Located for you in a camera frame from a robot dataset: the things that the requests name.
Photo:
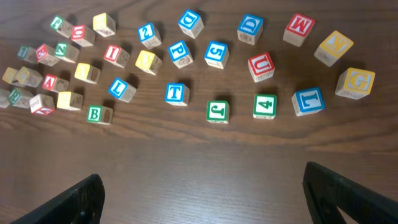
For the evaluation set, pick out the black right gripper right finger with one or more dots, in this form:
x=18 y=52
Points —
x=328 y=192

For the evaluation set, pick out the green J lower block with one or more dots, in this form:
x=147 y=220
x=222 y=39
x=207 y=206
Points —
x=217 y=112

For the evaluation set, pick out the blue d block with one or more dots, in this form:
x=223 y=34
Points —
x=191 y=23
x=250 y=29

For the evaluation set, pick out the tilted red A block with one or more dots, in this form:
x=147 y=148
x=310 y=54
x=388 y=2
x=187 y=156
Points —
x=42 y=104

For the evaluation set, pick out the red U wooden block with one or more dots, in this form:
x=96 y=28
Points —
x=83 y=36

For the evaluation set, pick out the red I wooden block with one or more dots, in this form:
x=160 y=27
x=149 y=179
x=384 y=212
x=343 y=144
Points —
x=116 y=56

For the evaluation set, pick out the blue L right block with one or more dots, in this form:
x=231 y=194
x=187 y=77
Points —
x=308 y=101

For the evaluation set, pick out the blue 5 wooden block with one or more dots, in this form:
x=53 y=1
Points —
x=217 y=54

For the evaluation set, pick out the blue L wooden block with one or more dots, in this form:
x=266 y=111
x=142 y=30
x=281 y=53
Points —
x=121 y=90

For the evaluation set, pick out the red E wooden block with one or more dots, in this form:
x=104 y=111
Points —
x=45 y=54

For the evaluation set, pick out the red M wooden block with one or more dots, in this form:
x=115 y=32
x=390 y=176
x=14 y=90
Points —
x=298 y=29

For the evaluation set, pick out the yellow S wooden block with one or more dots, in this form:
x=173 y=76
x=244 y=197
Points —
x=68 y=100

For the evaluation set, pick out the blue D right block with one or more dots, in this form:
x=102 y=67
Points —
x=250 y=29

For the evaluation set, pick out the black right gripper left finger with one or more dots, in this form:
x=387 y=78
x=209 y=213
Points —
x=81 y=203

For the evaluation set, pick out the yellow C wooden block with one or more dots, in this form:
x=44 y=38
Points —
x=29 y=77

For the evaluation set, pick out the yellow K right block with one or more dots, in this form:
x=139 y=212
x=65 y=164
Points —
x=333 y=48

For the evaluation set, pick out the yellow G wooden block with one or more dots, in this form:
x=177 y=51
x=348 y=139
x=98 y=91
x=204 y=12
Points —
x=355 y=83

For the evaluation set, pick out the blue 2 wooden block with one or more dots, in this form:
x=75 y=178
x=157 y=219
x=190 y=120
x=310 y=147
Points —
x=149 y=36

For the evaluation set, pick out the green 4 wooden block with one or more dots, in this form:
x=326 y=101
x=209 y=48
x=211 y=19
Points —
x=265 y=106

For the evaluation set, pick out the blue P wooden block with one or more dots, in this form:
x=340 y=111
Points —
x=180 y=54

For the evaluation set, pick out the yellow K wooden block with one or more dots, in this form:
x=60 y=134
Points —
x=10 y=77

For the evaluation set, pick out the green R wooden block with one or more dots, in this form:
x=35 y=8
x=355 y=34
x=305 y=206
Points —
x=20 y=98

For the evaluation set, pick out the red A upright block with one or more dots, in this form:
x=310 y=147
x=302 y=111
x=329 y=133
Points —
x=55 y=84

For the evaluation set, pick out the blue T wooden block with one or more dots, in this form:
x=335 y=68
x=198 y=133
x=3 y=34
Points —
x=177 y=94

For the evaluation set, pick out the green Z wooden block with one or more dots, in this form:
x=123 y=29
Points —
x=66 y=52

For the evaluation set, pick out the green B wooden block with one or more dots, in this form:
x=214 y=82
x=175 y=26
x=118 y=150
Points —
x=99 y=114

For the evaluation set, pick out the yellow top wooden block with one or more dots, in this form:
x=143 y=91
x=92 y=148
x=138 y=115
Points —
x=104 y=25

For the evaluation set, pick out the blue D left block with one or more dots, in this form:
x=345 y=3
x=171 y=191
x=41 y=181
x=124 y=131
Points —
x=191 y=23

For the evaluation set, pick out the green 7 wooden block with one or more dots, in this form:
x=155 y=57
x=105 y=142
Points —
x=27 y=53

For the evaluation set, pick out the green J wooden block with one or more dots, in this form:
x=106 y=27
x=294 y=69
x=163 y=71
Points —
x=61 y=26

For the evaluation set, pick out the red U right block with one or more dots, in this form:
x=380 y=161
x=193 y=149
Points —
x=261 y=67

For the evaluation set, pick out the yellow o block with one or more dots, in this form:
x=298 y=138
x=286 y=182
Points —
x=87 y=73
x=148 y=62

